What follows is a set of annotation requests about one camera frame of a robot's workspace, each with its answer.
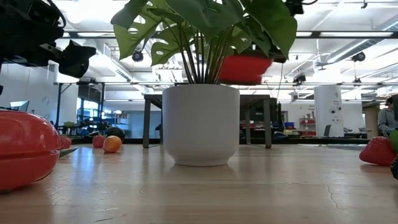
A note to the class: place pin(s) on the black ceiling camera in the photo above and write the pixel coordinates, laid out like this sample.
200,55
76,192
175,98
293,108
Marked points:
359,56
137,56

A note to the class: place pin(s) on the black desk monitor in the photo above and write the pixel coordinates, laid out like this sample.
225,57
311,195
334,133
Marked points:
395,107

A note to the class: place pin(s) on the black ceiling device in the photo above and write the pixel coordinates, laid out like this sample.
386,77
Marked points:
299,78

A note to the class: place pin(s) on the red plastic strawberry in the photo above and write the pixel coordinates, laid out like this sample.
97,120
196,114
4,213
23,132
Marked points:
66,143
376,151

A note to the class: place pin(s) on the black metal gantry frame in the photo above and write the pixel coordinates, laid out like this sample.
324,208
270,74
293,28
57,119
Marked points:
59,105

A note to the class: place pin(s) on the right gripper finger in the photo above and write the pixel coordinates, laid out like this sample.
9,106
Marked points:
278,56

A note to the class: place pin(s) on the white plant pot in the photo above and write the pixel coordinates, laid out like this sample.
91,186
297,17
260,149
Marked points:
200,124

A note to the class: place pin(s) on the small red round fruit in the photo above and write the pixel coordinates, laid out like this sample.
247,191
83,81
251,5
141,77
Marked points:
98,141

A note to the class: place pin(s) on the dark blackberry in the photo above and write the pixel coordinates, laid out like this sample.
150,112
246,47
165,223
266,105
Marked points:
395,168

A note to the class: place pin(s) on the blue bin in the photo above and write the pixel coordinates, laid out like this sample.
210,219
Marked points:
289,124

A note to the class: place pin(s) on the person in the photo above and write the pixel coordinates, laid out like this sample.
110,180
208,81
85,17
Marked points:
387,121

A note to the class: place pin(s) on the red plastic tomato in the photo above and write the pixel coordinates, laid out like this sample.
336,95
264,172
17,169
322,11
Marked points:
25,146

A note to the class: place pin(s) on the small tilted monitor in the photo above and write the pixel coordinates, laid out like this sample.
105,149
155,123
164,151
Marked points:
19,105

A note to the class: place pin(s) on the dark round plum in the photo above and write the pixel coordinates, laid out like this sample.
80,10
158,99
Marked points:
115,130

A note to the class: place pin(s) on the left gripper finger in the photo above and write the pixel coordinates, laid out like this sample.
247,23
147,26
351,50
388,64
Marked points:
77,60

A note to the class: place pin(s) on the small orange peach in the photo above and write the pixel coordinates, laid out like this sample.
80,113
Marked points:
112,144

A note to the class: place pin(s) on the white column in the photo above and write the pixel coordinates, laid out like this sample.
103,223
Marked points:
326,109

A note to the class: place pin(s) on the green monstera plant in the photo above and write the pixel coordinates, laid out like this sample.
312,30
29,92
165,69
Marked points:
211,15

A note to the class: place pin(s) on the black overhead rig beam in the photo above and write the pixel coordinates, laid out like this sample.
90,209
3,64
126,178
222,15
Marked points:
315,34

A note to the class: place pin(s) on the red colander grey rim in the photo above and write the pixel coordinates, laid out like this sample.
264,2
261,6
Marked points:
245,70

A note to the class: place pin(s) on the red storage shelf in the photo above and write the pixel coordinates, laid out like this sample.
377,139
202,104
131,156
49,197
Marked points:
308,126

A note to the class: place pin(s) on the black aluminium table frame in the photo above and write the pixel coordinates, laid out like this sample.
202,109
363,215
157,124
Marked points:
311,141

